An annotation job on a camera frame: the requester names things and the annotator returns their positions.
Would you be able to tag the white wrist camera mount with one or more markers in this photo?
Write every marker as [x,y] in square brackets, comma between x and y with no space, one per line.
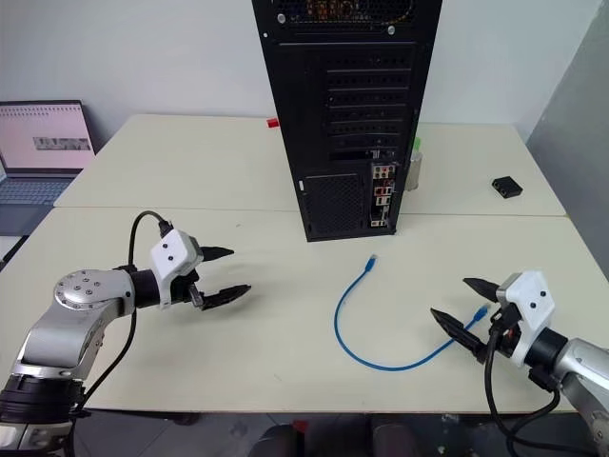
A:
[171,252]
[533,304]

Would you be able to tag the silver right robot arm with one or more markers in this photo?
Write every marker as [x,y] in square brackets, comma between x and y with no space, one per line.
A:
[585,362]

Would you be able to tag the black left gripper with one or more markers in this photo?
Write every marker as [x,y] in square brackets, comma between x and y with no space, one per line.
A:
[183,289]

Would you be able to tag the grey open laptop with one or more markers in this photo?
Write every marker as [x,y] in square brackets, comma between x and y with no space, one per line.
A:
[43,143]

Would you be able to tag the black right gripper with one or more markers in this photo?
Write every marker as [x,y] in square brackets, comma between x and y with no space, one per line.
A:
[505,333]

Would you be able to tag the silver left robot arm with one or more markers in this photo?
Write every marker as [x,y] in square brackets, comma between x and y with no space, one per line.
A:
[71,295]

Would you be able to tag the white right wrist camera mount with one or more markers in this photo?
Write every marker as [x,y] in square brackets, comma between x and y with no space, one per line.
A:
[533,304]

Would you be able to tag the dark rounded shape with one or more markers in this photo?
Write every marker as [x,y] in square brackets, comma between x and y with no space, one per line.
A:
[273,443]

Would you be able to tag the black computer tower case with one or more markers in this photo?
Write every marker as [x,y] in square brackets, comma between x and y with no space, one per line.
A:
[352,119]

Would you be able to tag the clear bottle with green cap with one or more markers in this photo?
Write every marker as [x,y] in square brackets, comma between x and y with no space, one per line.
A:
[414,171]

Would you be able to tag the small red block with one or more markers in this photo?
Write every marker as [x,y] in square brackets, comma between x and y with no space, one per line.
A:
[272,123]

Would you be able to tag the small black adapter box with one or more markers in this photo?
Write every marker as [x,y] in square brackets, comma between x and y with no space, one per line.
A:
[507,186]

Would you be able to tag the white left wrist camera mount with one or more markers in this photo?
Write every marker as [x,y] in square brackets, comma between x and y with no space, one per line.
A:
[171,252]

